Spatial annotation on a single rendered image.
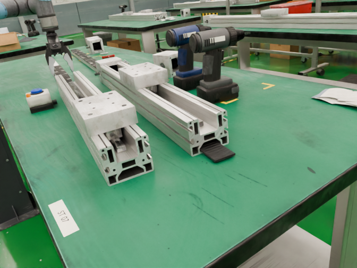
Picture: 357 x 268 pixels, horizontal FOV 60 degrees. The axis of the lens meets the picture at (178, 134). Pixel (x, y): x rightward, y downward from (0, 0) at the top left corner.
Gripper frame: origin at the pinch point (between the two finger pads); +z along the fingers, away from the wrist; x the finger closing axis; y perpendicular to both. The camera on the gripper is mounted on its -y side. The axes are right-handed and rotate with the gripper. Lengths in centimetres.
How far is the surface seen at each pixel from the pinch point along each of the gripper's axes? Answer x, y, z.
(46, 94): 10.3, -34.2, 0.2
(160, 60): -37.9, -27.4, -1.4
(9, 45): 26, 202, 1
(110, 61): -18.8, -18.2, -3.6
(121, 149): 0, -94, 1
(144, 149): -4, -98, 0
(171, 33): -33, -53, -15
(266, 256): -43, -89, 62
